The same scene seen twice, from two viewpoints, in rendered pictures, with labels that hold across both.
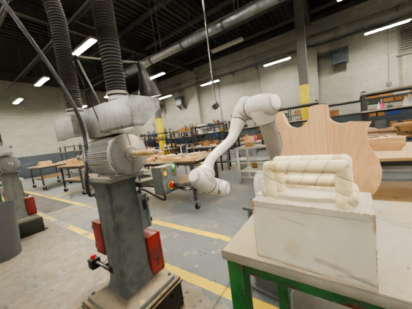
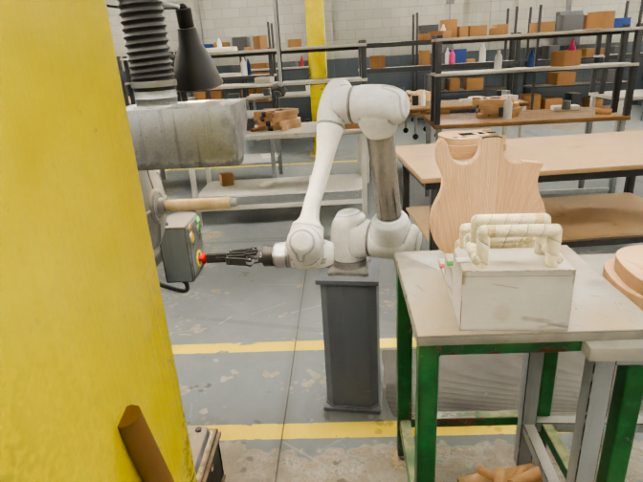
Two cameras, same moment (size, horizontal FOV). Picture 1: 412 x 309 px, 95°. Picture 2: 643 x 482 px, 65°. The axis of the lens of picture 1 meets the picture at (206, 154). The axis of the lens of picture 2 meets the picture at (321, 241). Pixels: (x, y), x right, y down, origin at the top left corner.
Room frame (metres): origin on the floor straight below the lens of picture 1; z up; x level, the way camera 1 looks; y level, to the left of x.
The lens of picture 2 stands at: (-0.24, 0.78, 1.64)
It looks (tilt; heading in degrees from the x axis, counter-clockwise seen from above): 21 degrees down; 328
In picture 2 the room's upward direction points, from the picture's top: 3 degrees counter-clockwise
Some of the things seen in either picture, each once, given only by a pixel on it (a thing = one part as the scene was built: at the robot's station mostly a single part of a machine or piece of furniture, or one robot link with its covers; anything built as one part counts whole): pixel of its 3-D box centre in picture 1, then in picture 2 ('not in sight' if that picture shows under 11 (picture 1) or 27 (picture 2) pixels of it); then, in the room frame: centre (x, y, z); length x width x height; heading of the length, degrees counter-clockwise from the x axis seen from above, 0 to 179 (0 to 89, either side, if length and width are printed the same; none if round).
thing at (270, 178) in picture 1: (270, 183); (482, 249); (0.52, -0.17, 1.15); 0.03 x 0.03 x 0.09
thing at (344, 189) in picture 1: (344, 187); (553, 248); (0.41, -0.30, 1.15); 0.03 x 0.03 x 0.09
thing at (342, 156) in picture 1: (308, 160); (510, 220); (0.53, -0.29, 1.20); 0.20 x 0.03 x 0.03; 52
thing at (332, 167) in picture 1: (301, 167); (519, 230); (0.47, -0.23, 1.20); 0.20 x 0.03 x 0.03; 52
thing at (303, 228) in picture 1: (309, 225); (508, 288); (0.50, -0.26, 1.02); 0.27 x 0.15 x 0.17; 53
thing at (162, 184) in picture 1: (157, 183); (162, 258); (1.41, 0.40, 0.99); 0.24 x 0.21 x 0.26; 55
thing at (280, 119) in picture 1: (284, 121); (447, 153); (0.83, -0.36, 1.32); 0.07 x 0.04 x 0.09; 52
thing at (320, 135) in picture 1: (321, 154); (487, 199); (0.75, -0.46, 1.17); 0.35 x 0.04 x 0.40; 52
